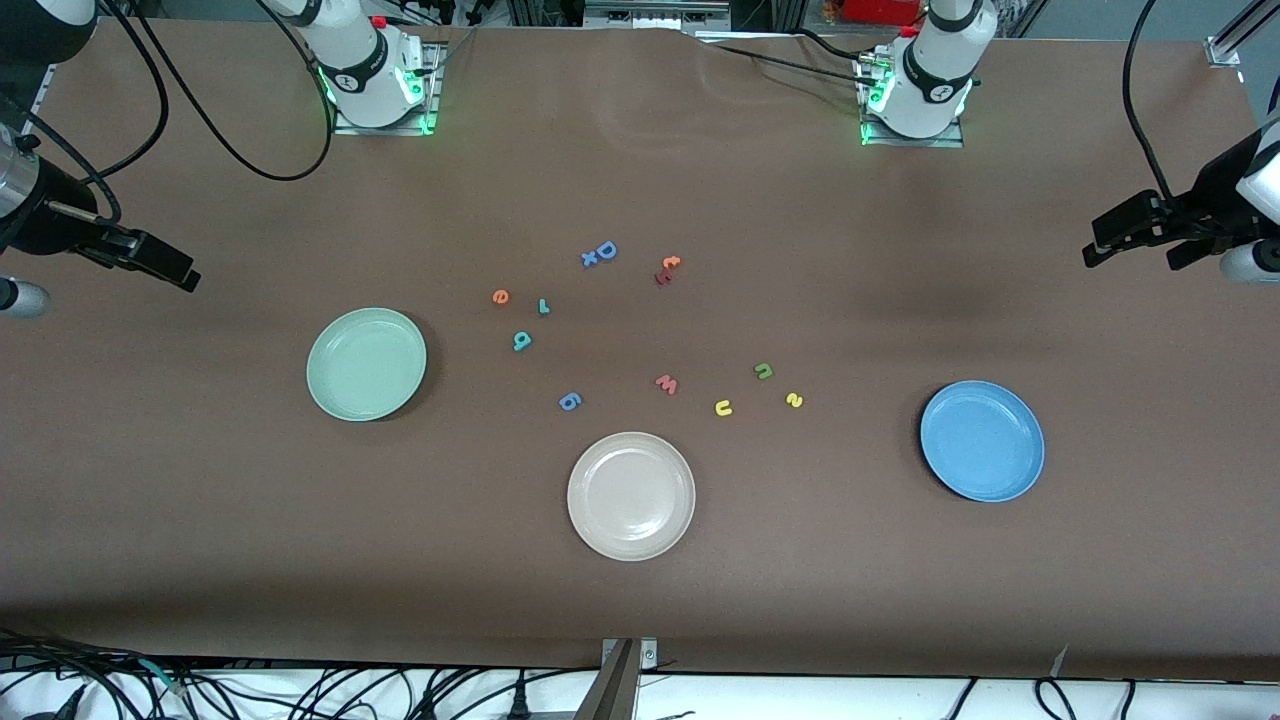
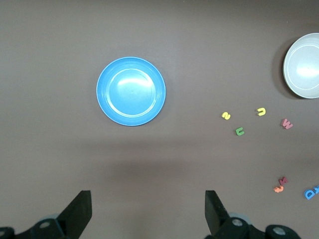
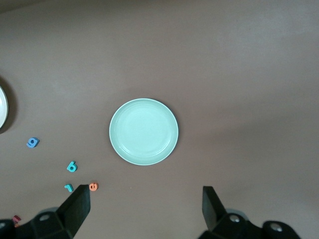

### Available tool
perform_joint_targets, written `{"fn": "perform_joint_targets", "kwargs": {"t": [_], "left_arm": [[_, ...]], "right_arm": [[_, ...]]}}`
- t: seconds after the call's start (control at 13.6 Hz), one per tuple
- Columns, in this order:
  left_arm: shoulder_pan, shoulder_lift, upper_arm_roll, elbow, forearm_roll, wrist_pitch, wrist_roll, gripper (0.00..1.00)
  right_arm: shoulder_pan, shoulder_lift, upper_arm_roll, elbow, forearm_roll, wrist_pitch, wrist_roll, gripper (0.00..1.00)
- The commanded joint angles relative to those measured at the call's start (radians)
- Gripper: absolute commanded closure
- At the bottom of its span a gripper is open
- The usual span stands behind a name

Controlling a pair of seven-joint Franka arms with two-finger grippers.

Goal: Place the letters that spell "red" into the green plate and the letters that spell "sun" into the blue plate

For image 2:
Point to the orange foam letter t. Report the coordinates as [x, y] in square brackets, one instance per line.
[279, 189]

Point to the beige plate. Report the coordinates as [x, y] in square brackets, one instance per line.
[302, 67]

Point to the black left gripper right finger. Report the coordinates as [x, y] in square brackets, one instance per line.
[216, 219]

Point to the red foam letter w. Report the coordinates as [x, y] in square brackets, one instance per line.
[287, 124]

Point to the blue foam letter x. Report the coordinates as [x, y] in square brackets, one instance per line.
[316, 190]

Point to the yellow foam letter u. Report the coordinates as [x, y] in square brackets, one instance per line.
[262, 110]

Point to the blue plate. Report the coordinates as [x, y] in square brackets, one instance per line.
[131, 91]

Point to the yellow foam letter s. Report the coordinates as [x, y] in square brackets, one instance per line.
[226, 116]

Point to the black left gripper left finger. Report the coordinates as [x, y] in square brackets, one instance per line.
[74, 219]

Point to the blue foam letter D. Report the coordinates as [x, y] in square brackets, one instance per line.
[307, 194]

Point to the green foam letter u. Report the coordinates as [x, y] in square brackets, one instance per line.
[238, 133]

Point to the brown table cover sheet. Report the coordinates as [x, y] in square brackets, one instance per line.
[49, 49]

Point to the dark red foam letter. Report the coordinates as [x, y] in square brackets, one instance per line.
[283, 180]

